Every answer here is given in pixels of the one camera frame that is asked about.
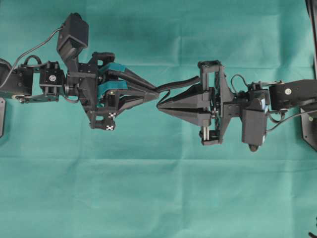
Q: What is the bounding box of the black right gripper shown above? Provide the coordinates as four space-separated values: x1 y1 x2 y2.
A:
157 60 240 145

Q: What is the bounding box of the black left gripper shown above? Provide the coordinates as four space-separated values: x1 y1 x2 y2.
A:
66 52 159 130

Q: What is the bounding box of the black Velcro strap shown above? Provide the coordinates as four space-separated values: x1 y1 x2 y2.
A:
155 75 200 105

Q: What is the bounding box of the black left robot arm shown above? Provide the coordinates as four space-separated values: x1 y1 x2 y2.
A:
0 52 159 130

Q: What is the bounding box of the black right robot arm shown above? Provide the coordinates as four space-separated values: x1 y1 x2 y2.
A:
157 60 317 151

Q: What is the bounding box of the black object bottom right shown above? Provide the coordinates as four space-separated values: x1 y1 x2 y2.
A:
308 231 317 238

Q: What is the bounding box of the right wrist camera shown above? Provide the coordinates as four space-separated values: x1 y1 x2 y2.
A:
242 98 268 152

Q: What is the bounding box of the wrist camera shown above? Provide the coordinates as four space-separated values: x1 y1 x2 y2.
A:
56 12 89 72
242 98 268 152

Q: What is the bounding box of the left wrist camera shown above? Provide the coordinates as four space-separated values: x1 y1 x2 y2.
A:
56 12 89 72

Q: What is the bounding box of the left camera cable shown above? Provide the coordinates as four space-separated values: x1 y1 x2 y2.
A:
0 27 64 87

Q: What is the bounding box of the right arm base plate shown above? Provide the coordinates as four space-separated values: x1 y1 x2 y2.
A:
300 106 317 150

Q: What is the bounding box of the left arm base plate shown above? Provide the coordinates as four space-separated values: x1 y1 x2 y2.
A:
0 97 6 137

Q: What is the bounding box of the black cable top right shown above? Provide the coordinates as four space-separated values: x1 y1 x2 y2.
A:
304 0 317 80

